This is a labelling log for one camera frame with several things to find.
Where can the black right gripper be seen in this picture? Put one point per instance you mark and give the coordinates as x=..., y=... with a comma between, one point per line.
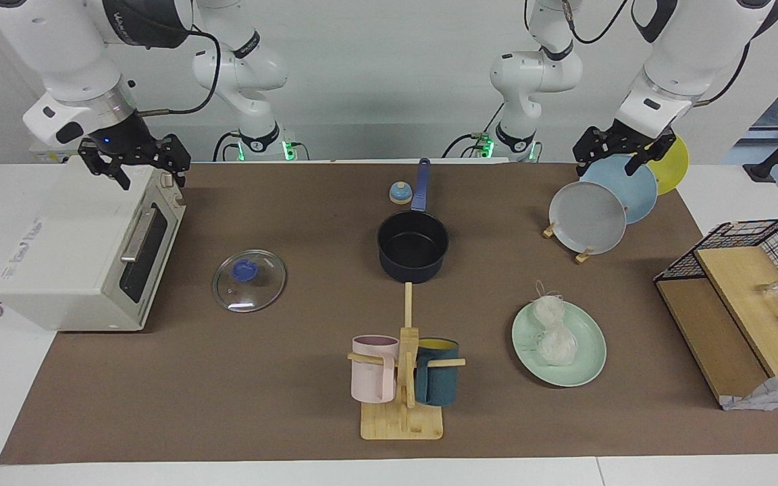
x=125, y=145

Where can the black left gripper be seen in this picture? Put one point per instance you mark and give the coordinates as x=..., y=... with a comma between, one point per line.
x=622, y=143

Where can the glass lid with blue knob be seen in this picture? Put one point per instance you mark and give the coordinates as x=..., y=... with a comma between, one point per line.
x=261, y=290

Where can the clear plastic bag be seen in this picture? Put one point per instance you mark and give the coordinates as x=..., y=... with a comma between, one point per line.
x=554, y=347

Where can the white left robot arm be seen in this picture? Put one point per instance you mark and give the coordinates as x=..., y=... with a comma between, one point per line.
x=686, y=61

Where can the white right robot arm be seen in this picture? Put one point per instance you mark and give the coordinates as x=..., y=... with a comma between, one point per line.
x=71, y=61

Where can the light blue plate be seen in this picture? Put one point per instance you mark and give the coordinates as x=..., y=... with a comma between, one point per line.
x=635, y=192

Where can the grey plate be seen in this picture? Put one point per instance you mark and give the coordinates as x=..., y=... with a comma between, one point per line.
x=588, y=219

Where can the yellow plate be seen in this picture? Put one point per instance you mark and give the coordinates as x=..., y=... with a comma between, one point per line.
x=674, y=165

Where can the wooden plate rack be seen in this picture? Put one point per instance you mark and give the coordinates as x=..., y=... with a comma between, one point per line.
x=583, y=257

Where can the mint green plate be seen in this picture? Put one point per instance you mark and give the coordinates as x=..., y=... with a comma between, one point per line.
x=588, y=358

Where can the white box with yellow label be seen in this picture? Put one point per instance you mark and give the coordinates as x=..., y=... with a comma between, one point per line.
x=51, y=155

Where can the white toaster oven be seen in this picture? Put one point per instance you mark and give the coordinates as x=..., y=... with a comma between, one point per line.
x=71, y=243

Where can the light wooden board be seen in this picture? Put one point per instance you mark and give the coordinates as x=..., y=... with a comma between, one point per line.
x=747, y=297

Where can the brown wooden board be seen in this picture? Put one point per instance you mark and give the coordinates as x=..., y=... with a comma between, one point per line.
x=706, y=337

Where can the blue wooden call bell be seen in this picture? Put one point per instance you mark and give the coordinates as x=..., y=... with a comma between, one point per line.
x=400, y=194

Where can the dark blue saucepan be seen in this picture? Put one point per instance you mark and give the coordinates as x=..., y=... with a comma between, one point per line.
x=412, y=270

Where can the brown table mat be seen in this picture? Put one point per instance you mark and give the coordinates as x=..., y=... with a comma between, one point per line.
x=261, y=371

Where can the dark teal mug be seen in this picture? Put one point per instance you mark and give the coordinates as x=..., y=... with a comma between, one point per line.
x=437, y=385

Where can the pink mug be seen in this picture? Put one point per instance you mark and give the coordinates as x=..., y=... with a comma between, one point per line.
x=372, y=378

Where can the wooden mug stand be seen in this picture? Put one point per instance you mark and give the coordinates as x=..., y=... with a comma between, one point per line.
x=402, y=425

